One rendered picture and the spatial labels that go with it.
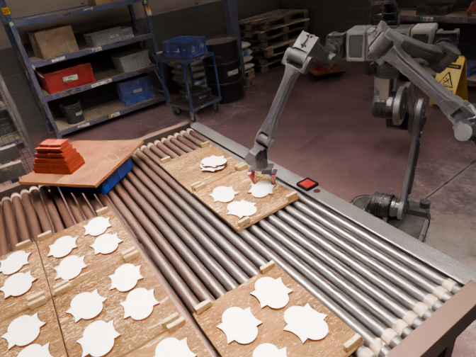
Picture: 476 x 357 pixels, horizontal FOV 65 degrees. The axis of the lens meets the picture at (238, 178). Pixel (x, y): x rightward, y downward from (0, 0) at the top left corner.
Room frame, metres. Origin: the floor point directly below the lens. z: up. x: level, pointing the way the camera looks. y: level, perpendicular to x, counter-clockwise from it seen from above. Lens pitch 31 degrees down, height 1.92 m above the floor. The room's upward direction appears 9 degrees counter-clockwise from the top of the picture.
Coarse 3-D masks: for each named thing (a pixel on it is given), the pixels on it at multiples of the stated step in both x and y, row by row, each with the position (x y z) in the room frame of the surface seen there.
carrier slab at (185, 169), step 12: (180, 156) 2.02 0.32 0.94; (192, 156) 2.00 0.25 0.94; (204, 156) 1.97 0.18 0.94; (216, 156) 1.95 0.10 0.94; (228, 156) 1.92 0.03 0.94; (168, 168) 1.89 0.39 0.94; (180, 168) 1.87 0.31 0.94; (192, 168) 1.85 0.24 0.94; (228, 168) 1.78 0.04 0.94; (180, 180) 1.73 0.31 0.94; (192, 180) 1.71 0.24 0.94; (204, 180) 1.69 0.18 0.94; (216, 180) 1.68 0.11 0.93; (192, 192) 1.61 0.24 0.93
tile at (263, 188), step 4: (252, 184) 1.56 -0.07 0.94; (256, 184) 1.55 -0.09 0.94; (260, 184) 1.55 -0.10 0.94; (264, 184) 1.54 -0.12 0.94; (268, 184) 1.54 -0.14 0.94; (252, 188) 1.52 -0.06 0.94; (256, 188) 1.52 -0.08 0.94; (260, 188) 1.51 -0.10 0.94; (264, 188) 1.51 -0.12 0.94; (268, 188) 1.50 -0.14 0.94; (272, 188) 1.49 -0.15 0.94; (248, 192) 1.50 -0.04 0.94; (252, 192) 1.49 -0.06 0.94; (256, 192) 1.49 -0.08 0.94; (260, 192) 1.48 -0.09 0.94; (264, 192) 1.47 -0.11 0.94; (268, 192) 1.47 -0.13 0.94; (272, 192) 1.46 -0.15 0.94; (256, 196) 1.45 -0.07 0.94; (260, 196) 1.44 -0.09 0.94; (264, 196) 1.44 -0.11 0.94
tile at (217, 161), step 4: (212, 156) 1.89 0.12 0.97; (204, 160) 1.85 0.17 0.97; (208, 160) 1.84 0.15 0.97; (212, 160) 1.83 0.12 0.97; (216, 160) 1.83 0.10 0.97; (220, 160) 1.82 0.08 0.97; (224, 160) 1.81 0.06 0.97; (204, 164) 1.80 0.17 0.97; (208, 164) 1.79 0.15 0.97; (212, 164) 1.79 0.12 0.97; (216, 164) 1.78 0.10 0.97; (220, 164) 1.77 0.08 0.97; (224, 164) 1.78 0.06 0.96
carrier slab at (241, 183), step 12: (228, 180) 1.65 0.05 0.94; (240, 180) 1.63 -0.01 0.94; (264, 180) 1.60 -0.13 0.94; (204, 192) 1.57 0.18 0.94; (240, 192) 1.52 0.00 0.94; (276, 192) 1.47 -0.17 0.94; (288, 192) 1.46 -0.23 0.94; (216, 204) 1.45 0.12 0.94; (228, 204) 1.44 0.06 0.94; (264, 204) 1.39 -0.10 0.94; (276, 204) 1.37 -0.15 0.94; (288, 204) 1.38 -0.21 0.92; (228, 216) 1.34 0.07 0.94; (252, 216) 1.31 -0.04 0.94; (264, 216) 1.31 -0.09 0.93; (240, 228) 1.25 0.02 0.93
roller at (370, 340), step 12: (156, 156) 2.11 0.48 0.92; (204, 204) 1.51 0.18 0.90; (252, 240) 1.18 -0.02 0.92; (264, 252) 1.10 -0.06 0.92; (276, 264) 1.03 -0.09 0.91; (288, 264) 1.01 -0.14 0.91; (300, 276) 0.94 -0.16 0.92; (312, 288) 0.88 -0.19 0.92; (324, 300) 0.82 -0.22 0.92; (336, 312) 0.77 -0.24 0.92; (348, 324) 0.72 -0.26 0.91; (360, 324) 0.71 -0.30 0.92; (372, 336) 0.67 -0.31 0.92; (372, 348) 0.64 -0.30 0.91; (384, 348) 0.63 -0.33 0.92
